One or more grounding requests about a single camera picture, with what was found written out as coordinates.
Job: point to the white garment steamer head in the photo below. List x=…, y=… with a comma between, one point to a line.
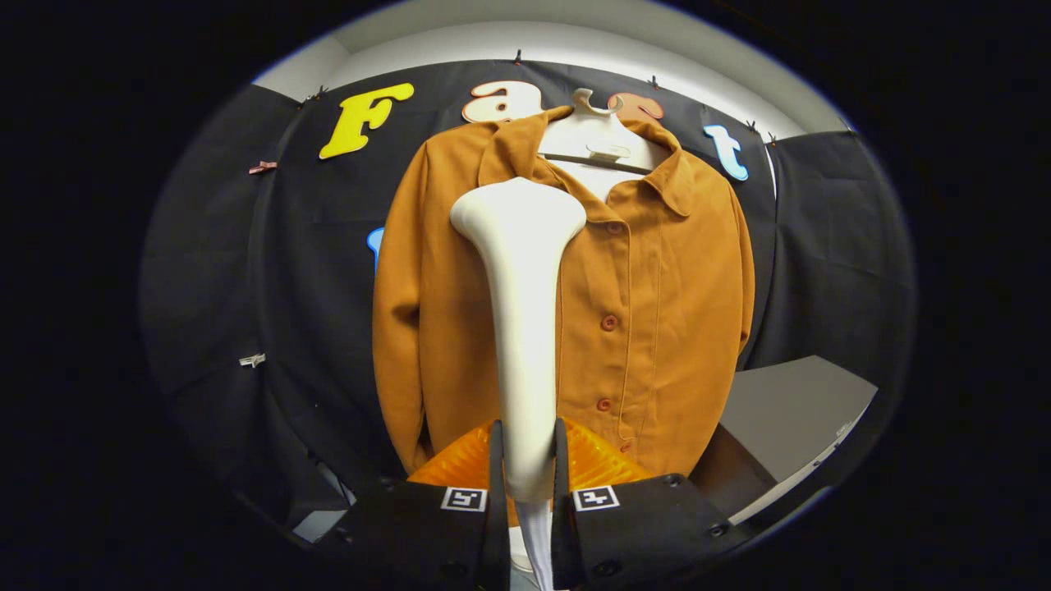
x=521, y=328

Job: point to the black backdrop cloth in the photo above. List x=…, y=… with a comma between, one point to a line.
x=312, y=287

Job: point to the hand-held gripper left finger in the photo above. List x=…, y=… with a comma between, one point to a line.
x=497, y=542

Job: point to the white mannequin torso stand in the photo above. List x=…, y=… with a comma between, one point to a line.
x=599, y=131

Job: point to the red clip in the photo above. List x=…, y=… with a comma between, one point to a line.
x=263, y=167

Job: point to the white clip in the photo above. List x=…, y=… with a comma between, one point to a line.
x=253, y=359

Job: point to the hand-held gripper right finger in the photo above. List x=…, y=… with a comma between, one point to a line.
x=560, y=533

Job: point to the orange-brown button shirt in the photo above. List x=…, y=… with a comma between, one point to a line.
x=657, y=328

